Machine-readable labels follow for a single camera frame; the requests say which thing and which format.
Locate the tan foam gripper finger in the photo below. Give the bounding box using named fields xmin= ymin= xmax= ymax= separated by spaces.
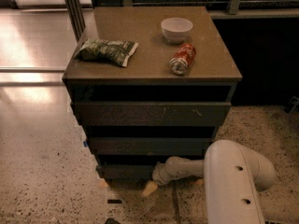
xmin=141 ymin=180 xmax=158 ymax=198

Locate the dark drawer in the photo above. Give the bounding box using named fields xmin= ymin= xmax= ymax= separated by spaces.
xmin=89 ymin=137 xmax=212 ymax=156
xmin=96 ymin=164 xmax=154 ymax=179
xmin=71 ymin=102 xmax=231 ymax=127

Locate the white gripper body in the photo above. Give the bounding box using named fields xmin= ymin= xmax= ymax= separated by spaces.
xmin=152 ymin=162 xmax=171 ymax=186

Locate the dark metal post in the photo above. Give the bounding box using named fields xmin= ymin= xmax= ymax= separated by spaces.
xmin=64 ymin=0 xmax=85 ymax=41

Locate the dark brown drawer cabinet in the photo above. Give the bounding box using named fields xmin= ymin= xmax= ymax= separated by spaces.
xmin=62 ymin=6 xmax=243 ymax=185

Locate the green chip bag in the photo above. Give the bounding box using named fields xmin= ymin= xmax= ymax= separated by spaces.
xmin=75 ymin=38 xmax=138 ymax=67

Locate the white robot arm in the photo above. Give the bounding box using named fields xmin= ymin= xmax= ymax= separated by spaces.
xmin=142 ymin=140 xmax=277 ymax=224

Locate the white ceramic bowl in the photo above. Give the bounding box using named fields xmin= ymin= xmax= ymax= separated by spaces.
xmin=161 ymin=18 xmax=193 ymax=44

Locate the black tape on floor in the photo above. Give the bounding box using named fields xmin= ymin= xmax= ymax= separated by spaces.
xmin=107 ymin=199 xmax=122 ymax=203

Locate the red soda can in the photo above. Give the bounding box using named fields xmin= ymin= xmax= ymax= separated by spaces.
xmin=169 ymin=43 xmax=196 ymax=76

